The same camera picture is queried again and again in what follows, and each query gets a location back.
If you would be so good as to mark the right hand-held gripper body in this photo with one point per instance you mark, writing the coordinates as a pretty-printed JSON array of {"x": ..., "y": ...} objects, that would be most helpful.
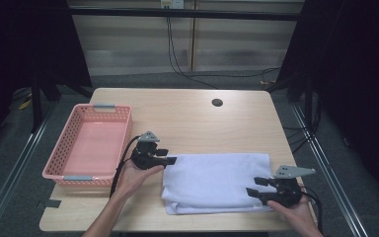
[{"x": 286, "y": 194}]

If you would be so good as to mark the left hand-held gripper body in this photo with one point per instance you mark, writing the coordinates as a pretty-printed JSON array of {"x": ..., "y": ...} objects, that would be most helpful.
[{"x": 144, "y": 156}]

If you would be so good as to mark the white printed cloth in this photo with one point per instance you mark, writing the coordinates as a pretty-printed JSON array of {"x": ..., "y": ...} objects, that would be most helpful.
[{"x": 213, "y": 181}]

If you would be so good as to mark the pink plastic basket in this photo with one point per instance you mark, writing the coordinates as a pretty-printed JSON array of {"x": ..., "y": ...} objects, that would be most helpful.
[{"x": 95, "y": 144}]

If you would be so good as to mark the person's right hand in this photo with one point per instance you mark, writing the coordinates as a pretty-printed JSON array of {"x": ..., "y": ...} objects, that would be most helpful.
[{"x": 296, "y": 215}]

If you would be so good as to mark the person's left hand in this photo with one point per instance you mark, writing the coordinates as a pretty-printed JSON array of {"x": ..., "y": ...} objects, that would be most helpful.
[{"x": 135, "y": 179}]

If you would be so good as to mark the black table grommet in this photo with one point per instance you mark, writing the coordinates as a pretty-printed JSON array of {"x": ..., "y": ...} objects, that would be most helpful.
[{"x": 217, "y": 102}]

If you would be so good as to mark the grey tape piece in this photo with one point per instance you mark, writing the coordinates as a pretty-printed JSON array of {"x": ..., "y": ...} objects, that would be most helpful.
[{"x": 52, "y": 203}]

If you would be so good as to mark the black stand leg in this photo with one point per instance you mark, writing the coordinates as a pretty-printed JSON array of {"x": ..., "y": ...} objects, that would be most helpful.
[{"x": 37, "y": 105}]

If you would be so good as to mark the yellow floor item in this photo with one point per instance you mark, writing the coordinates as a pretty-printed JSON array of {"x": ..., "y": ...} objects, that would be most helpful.
[{"x": 25, "y": 104}]

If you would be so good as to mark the black curtain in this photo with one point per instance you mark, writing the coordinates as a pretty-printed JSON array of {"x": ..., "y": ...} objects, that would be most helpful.
[
  {"x": 23, "y": 39},
  {"x": 358, "y": 82}
]

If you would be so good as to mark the black horizontal bar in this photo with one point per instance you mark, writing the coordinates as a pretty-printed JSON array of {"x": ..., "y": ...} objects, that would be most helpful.
[{"x": 177, "y": 13}]

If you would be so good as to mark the metal floor rail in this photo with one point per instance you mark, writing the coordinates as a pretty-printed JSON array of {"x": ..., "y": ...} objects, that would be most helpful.
[
  {"x": 329, "y": 171},
  {"x": 16, "y": 164}
]

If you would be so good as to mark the white wall outlet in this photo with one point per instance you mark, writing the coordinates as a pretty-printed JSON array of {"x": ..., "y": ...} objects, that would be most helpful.
[{"x": 172, "y": 3}]

